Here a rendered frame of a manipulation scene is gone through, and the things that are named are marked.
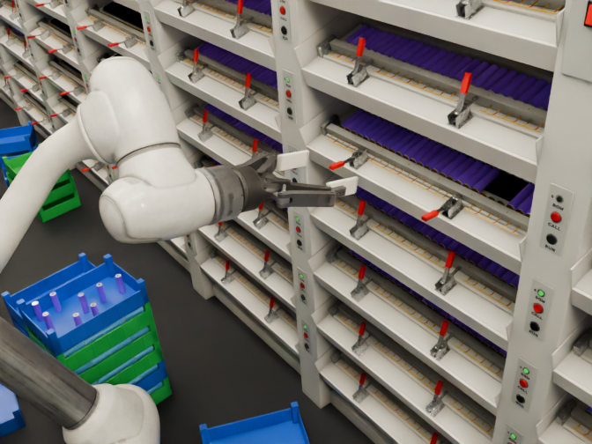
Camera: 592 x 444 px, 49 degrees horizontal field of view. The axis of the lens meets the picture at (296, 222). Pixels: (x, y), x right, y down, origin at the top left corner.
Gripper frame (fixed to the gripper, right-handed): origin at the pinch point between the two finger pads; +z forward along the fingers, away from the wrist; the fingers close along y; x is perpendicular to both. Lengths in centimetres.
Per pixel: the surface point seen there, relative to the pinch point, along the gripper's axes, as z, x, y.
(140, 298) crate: -4, -65, -67
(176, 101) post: 25, -19, -100
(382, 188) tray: 20.8, -9.2, -4.3
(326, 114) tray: 25.8, -1.6, -30.0
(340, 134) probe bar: 24.3, -3.8, -22.8
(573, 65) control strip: 12.6, 26.8, 33.3
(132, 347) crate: -7, -81, -66
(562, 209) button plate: 17.5, 4.6, 35.8
